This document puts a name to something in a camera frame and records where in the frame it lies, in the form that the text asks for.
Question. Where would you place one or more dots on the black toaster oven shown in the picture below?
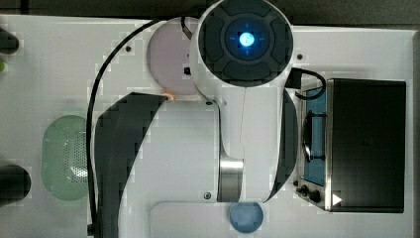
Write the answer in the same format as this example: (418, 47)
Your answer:
(352, 153)

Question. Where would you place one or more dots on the black cylinder camera mount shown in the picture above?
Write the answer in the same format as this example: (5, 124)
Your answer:
(15, 184)

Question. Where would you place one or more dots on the black round cylinder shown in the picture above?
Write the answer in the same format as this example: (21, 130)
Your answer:
(9, 43)

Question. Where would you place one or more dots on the orange slice toy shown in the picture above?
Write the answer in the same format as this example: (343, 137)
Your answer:
(168, 95)

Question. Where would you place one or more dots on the blue plastic cup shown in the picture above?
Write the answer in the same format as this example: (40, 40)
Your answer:
(246, 217)

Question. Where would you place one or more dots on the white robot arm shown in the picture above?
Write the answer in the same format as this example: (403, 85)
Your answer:
(233, 139)

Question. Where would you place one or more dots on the lilac round plate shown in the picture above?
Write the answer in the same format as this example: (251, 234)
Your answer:
(168, 58)

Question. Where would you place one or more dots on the green toy lime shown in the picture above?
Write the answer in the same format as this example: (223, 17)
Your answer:
(2, 66)

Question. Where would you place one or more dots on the green perforated strainer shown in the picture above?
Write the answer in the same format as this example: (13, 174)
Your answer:
(64, 164)

